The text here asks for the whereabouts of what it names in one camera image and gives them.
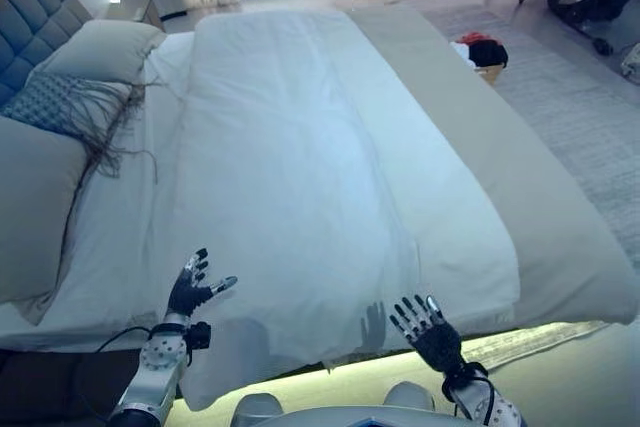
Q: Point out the black garment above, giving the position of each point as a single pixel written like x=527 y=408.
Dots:
x=490 y=54

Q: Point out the large beige pillow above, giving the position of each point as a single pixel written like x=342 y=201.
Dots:
x=35 y=207
x=105 y=47

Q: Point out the beige textured bed runner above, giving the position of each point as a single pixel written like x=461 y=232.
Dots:
x=510 y=157

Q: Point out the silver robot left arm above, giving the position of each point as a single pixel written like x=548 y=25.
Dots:
x=155 y=367

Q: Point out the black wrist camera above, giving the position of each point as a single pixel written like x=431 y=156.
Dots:
x=200 y=336
x=462 y=372

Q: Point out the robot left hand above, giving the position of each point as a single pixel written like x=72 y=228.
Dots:
x=186 y=294

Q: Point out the white garment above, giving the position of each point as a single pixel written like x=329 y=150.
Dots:
x=461 y=53

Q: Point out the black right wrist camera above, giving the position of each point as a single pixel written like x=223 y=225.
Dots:
x=462 y=372

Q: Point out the tufted brown headboard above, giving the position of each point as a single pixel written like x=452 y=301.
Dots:
x=35 y=12

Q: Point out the white duvet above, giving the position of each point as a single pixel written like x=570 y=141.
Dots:
x=310 y=172

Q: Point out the silver robot right leg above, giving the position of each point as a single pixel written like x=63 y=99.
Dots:
x=407 y=394

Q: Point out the woven fringed cushion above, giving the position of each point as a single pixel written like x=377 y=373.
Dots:
x=45 y=97

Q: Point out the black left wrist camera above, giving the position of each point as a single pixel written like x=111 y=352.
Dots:
x=200 y=336

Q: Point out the red garment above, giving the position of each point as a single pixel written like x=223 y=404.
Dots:
x=475 y=38

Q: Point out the dark bed frame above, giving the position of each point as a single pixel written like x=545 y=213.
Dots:
x=50 y=387

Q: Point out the grey area rug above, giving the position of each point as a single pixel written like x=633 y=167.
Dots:
x=575 y=122

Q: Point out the white bed sheet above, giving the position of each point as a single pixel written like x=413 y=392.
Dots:
x=125 y=237

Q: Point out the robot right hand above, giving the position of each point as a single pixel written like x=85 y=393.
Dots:
x=437 y=342

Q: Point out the wooden nightstand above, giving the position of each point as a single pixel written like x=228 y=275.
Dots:
x=145 y=12

